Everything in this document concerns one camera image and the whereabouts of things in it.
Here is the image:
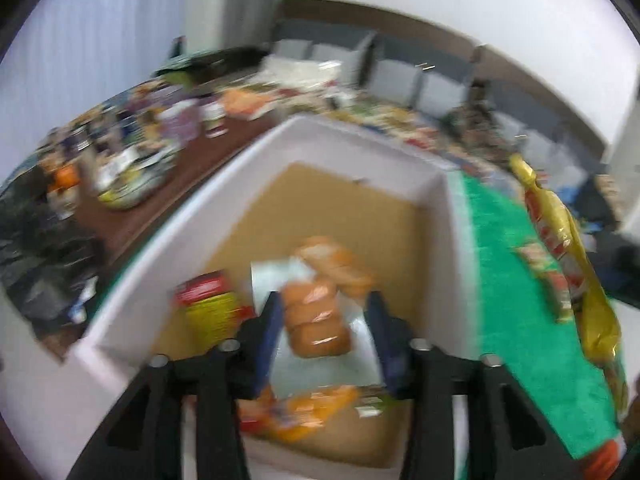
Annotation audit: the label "purple jar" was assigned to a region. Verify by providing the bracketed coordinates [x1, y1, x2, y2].
[159, 100, 201, 147]

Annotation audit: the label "orange bag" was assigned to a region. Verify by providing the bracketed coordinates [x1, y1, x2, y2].
[220, 87, 278, 122]

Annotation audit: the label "yellow rimmed bowl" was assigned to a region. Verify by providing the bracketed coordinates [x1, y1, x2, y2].
[95, 147, 181, 211]

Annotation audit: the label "pile of assorted goods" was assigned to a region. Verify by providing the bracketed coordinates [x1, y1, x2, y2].
[30, 45, 621, 201]

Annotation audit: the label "green cloth mat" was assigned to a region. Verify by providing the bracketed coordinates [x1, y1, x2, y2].
[457, 170, 626, 461]

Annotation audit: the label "orange snack packet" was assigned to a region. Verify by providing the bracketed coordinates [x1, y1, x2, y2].
[237, 382, 396, 443]

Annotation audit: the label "clear bun packet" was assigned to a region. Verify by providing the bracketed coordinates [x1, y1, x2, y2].
[280, 280, 353, 361]
[294, 236, 376, 300]

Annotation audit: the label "red yellow snack packet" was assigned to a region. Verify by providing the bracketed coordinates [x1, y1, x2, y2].
[172, 270, 256, 353]

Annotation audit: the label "orange object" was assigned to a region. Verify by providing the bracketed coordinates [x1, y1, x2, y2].
[582, 437, 626, 480]

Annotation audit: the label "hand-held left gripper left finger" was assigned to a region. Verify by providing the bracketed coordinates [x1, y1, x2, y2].
[65, 290, 286, 480]

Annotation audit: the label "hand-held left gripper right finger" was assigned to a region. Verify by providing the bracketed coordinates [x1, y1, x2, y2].
[365, 290, 586, 480]

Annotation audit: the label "white box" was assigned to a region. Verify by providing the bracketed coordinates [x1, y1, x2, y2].
[67, 112, 483, 480]

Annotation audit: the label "yellow green snack packet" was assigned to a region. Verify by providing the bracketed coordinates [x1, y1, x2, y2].
[515, 242, 576, 323]

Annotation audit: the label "brown wooden table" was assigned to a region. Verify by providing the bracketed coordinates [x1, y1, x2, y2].
[75, 110, 281, 261]

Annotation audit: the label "red label jar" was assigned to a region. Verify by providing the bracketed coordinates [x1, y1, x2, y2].
[200, 100, 228, 138]

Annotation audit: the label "dark plastic bags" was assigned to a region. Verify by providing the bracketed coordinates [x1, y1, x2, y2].
[0, 165, 108, 346]

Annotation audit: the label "row of grey chairs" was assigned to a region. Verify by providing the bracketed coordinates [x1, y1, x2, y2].
[272, 20, 608, 161]

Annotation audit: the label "white plastic bag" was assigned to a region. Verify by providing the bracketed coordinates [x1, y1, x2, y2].
[260, 55, 341, 91]

